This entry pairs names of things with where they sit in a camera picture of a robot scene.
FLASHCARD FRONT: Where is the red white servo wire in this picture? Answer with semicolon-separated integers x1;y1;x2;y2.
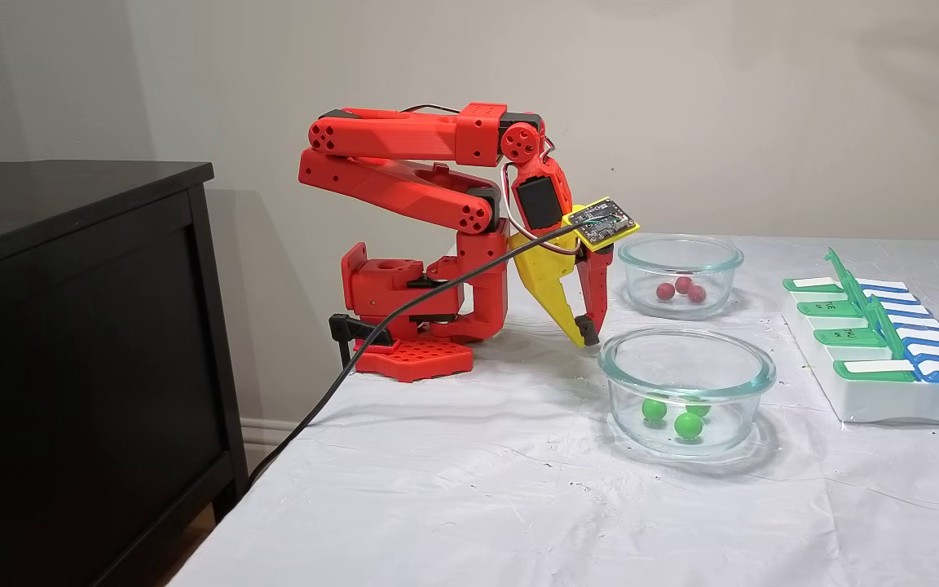
502;139;580;255

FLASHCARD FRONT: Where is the black table clamp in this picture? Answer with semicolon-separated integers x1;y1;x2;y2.
328;313;395;376

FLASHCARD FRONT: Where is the black wooden cabinet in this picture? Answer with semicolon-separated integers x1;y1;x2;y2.
0;160;249;587

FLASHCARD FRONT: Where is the camera board on yellow mount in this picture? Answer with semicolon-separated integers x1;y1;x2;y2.
565;197;640;245

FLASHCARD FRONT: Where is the white tablecloth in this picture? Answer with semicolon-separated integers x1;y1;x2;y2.
168;230;939;587

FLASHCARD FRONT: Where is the black camera cable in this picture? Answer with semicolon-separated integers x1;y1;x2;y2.
245;222;589;490

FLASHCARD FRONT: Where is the weekly pill organizer box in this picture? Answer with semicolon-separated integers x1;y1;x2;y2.
781;248;939;429

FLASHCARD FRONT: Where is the clear glass bowl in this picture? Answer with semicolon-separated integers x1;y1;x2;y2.
618;234;745;320
597;326;778;459

